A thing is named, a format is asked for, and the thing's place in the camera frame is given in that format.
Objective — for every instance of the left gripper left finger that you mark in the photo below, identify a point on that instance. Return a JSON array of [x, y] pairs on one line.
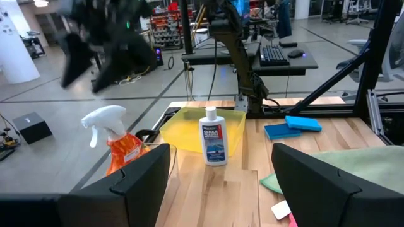
[[139, 189]]

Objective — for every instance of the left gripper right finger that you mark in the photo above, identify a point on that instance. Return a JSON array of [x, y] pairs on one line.
[[315, 189]]

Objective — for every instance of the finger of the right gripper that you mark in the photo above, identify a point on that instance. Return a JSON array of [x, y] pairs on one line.
[[77, 60], [126, 63]]

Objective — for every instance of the pink microfibre cloth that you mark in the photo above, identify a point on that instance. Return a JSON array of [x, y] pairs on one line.
[[293, 222]]

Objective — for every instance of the green microfibre cloth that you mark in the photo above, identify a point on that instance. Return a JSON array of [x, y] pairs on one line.
[[363, 164]]

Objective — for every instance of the blue two-tone sponge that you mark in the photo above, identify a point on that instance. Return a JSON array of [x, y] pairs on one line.
[[277, 131], [303, 123]]

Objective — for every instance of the white cleaner bottle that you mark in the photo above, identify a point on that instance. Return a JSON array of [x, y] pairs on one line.
[[213, 138]]

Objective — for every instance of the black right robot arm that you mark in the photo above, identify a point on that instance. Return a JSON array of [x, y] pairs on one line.
[[243, 69]]

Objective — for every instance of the black computer tower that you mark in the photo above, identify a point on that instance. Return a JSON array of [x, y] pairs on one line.
[[158, 58]]

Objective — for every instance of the orange Lysol spray bottle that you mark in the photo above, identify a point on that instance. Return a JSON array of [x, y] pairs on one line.
[[121, 151]]

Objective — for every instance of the black equipment cart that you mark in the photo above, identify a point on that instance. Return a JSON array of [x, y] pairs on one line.
[[34, 48]]

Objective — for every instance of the storage rack with red bins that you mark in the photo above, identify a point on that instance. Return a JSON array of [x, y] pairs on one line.
[[165, 31]]

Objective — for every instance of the white round pillar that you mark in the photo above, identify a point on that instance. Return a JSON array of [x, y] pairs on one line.
[[303, 9], [17, 53]]

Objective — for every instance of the yellow translucent plastic bin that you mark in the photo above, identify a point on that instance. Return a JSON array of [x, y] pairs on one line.
[[180, 132]]

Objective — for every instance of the black office desk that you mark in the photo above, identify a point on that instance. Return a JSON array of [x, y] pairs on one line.
[[202, 56]]

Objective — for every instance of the white bucket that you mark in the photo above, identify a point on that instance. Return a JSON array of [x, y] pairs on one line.
[[202, 38]]

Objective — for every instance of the black box on floor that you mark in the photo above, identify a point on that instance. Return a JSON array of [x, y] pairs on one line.
[[33, 129]]

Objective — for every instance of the silver aluminium extrusion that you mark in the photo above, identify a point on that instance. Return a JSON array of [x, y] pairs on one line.
[[375, 113]]

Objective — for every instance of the floor electronics pile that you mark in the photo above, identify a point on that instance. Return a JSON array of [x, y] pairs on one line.
[[8, 143]]

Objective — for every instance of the black computer mouse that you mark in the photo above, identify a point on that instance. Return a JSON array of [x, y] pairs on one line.
[[295, 53]]

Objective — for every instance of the black keyboard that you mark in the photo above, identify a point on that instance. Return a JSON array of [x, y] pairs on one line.
[[273, 55]]

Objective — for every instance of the black flat case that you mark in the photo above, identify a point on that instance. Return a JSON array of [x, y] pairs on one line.
[[288, 44]]

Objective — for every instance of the grey office chair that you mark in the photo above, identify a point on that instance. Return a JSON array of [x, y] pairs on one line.
[[356, 12], [397, 50]]

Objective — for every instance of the dark blue hanging jacket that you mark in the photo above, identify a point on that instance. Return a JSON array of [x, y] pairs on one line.
[[284, 22]]

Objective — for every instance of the black vertical post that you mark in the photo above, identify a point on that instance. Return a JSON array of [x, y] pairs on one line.
[[186, 28]]

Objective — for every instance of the black rig frame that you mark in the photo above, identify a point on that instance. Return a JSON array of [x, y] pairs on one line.
[[375, 47]]

